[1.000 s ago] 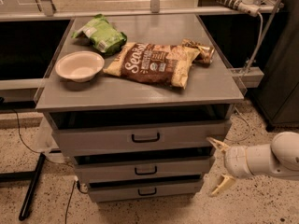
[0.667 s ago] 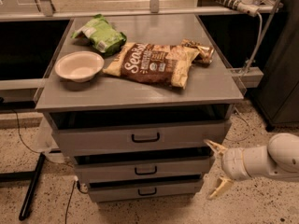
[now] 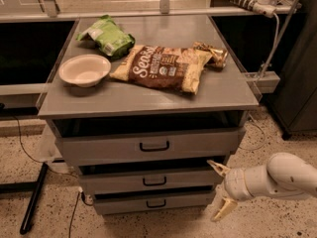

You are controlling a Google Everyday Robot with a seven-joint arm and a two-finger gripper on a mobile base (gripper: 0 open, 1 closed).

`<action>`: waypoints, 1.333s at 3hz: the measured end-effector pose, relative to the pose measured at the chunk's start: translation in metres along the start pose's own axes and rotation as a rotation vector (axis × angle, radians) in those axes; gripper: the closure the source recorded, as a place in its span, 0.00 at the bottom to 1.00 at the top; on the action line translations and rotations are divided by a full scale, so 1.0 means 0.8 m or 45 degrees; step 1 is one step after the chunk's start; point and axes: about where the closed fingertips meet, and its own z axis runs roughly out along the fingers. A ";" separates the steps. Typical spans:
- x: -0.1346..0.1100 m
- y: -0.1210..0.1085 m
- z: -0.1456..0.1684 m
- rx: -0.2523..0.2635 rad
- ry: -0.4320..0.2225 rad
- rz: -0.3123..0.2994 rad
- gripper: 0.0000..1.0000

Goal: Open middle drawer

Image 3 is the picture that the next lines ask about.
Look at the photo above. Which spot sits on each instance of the black metal floor stand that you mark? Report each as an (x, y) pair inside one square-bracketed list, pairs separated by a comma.
[(35, 188)]

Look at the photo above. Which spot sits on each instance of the white paper bowl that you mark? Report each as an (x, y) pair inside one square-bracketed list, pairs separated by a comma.
[(84, 70)]

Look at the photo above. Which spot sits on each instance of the green snack bag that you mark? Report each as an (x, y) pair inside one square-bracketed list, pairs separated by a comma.
[(109, 38)]

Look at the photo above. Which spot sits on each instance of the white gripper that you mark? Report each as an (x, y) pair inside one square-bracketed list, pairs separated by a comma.
[(235, 182)]

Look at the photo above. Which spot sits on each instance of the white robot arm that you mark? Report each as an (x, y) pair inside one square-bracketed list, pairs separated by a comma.
[(283, 176)]

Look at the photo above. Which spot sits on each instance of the grey drawer cabinet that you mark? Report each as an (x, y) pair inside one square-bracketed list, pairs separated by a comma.
[(225, 90)]

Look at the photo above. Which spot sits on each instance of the brown Sensible chips bag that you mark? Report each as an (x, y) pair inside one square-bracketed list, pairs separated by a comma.
[(163, 68)]

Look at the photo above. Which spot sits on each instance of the dark grey side cabinet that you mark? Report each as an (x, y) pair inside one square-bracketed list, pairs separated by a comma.
[(294, 102)]

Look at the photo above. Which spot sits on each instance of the grey top drawer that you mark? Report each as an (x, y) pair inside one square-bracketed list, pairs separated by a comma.
[(145, 138)]

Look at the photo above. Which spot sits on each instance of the white power strip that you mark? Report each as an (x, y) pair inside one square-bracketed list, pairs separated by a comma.
[(262, 7)]

